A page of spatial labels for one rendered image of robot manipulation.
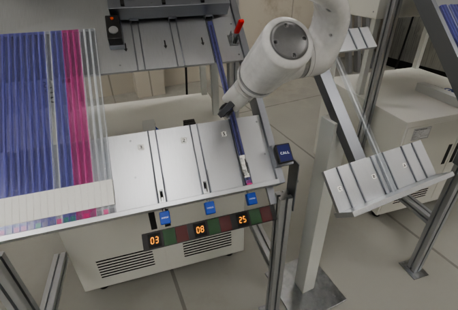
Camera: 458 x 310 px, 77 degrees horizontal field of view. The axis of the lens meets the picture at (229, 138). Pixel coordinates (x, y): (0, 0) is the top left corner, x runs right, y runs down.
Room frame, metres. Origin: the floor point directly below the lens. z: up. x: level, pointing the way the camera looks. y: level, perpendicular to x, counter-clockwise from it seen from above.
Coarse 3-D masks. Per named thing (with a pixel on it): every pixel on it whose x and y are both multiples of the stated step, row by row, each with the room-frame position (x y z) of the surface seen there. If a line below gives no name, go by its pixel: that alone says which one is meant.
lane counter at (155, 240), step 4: (156, 232) 0.48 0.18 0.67; (148, 236) 0.47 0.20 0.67; (152, 236) 0.47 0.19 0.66; (156, 236) 0.47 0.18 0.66; (160, 236) 0.47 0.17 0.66; (148, 240) 0.47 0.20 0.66; (152, 240) 0.47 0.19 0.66; (156, 240) 0.47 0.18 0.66; (160, 240) 0.47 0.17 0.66; (152, 244) 0.46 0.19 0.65; (156, 244) 0.46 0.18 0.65; (160, 244) 0.46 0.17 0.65
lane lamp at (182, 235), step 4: (176, 228) 0.49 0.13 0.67; (180, 228) 0.49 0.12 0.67; (184, 228) 0.49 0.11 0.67; (176, 232) 0.48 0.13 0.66; (180, 232) 0.49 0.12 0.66; (184, 232) 0.49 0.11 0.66; (180, 236) 0.48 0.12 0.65; (184, 236) 0.48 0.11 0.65; (188, 236) 0.48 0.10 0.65; (180, 240) 0.47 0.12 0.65; (184, 240) 0.47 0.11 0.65; (188, 240) 0.48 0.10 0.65
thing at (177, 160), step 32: (192, 128) 0.68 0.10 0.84; (224, 128) 0.69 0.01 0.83; (256, 128) 0.71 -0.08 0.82; (128, 160) 0.59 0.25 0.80; (160, 160) 0.60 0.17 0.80; (192, 160) 0.61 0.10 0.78; (224, 160) 0.63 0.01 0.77; (256, 160) 0.64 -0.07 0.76; (128, 192) 0.53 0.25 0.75; (192, 192) 0.55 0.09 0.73
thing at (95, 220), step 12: (276, 180) 0.59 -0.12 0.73; (216, 192) 0.55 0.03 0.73; (228, 192) 0.55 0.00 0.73; (240, 192) 0.58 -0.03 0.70; (156, 204) 0.51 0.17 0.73; (168, 204) 0.51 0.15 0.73; (180, 204) 0.53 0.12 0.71; (96, 216) 0.47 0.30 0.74; (108, 216) 0.47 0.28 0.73; (120, 216) 0.48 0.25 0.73; (48, 228) 0.44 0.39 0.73; (60, 228) 0.44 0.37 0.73; (72, 228) 0.48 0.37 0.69; (0, 240) 0.41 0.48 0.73; (12, 240) 0.43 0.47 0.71
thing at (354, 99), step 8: (336, 64) 0.78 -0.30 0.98; (344, 72) 0.76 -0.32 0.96; (344, 80) 0.74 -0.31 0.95; (352, 88) 0.73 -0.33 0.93; (352, 96) 0.71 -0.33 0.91; (352, 104) 0.70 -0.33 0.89; (360, 112) 0.68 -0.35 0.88; (360, 120) 0.67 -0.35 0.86; (368, 128) 0.65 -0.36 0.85; (368, 136) 0.64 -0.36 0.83; (376, 144) 0.62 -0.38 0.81; (376, 152) 0.61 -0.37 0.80; (376, 160) 0.60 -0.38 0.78; (384, 168) 0.58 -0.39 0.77; (384, 176) 0.57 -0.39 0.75; (392, 184) 0.56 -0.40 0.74
